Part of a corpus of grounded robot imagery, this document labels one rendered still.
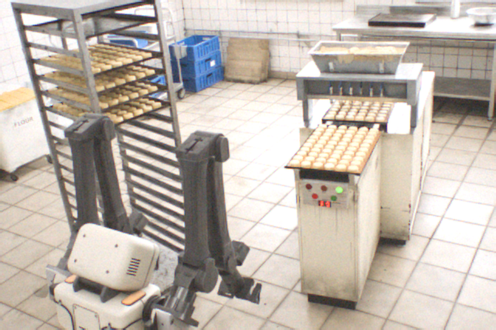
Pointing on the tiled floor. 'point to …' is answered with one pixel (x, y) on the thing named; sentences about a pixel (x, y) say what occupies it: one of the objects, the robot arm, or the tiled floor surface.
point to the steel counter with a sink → (457, 87)
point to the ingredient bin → (20, 128)
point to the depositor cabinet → (396, 163)
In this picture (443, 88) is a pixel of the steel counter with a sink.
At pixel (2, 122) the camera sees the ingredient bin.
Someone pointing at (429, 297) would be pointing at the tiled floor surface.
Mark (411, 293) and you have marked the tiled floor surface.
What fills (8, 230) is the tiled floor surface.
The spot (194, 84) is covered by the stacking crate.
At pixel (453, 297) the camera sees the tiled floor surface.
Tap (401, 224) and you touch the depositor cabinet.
